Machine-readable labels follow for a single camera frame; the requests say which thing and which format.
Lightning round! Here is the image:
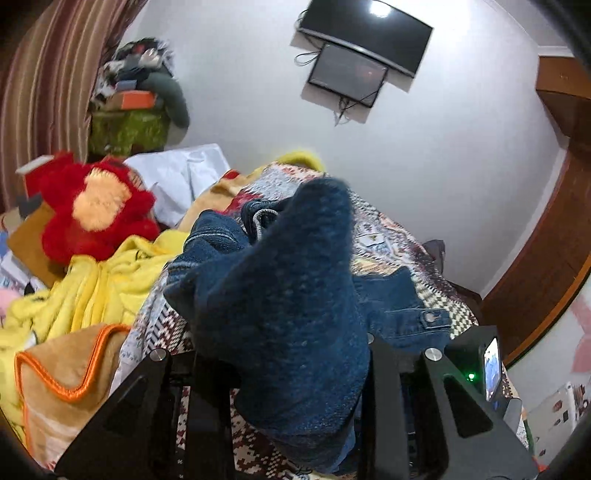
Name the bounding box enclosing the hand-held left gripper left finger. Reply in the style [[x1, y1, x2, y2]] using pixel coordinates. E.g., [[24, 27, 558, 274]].
[[53, 348, 241, 480]]

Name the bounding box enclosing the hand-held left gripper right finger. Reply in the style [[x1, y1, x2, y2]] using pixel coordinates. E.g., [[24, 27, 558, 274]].
[[358, 335, 539, 480]]

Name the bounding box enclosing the blue denim jacket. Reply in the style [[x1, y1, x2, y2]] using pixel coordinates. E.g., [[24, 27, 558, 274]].
[[164, 178, 453, 477]]

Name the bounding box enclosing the pile of clothes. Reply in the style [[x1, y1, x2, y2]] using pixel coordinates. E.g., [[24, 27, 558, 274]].
[[92, 37, 191, 131]]

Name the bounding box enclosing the wooden framed wardrobe door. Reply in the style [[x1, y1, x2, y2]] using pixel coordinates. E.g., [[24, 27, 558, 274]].
[[480, 55, 591, 398]]

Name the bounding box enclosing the white box with stickers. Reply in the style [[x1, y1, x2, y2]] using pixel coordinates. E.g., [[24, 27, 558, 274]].
[[525, 381, 583, 459]]

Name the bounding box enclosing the patterned patchwork bed blanket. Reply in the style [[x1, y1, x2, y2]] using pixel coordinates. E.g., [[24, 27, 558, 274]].
[[113, 161, 525, 480]]

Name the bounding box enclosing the tan blanket with orange trim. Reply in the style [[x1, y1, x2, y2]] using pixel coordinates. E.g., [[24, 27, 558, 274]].
[[14, 323, 136, 472]]

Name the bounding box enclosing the yellow fleece blanket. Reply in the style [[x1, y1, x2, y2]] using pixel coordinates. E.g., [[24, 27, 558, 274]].
[[0, 148, 324, 430]]

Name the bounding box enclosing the red plush toy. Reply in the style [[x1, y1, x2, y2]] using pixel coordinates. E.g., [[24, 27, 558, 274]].
[[38, 151, 161, 265]]

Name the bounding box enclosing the white pillow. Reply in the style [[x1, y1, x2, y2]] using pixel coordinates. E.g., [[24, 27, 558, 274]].
[[124, 143, 230, 228]]

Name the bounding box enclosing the brown cardboard piece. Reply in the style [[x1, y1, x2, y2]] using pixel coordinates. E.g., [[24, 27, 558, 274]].
[[6, 200, 63, 288]]

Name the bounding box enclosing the green patterned bin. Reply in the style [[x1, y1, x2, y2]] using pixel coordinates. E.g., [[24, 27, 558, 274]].
[[87, 108, 172, 158]]

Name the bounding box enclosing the orange box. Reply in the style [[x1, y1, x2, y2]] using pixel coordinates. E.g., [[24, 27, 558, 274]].
[[113, 90, 156, 112]]

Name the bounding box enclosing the striped brown curtain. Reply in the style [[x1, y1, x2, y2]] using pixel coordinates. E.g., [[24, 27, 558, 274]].
[[0, 0, 149, 214]]

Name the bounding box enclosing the small black wall monitor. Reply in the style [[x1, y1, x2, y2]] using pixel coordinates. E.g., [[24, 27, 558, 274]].
[[307, 42, 389, 109]]

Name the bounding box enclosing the black wall television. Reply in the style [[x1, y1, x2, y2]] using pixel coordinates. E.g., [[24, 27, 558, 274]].
[[295, 0, 435, 78]]

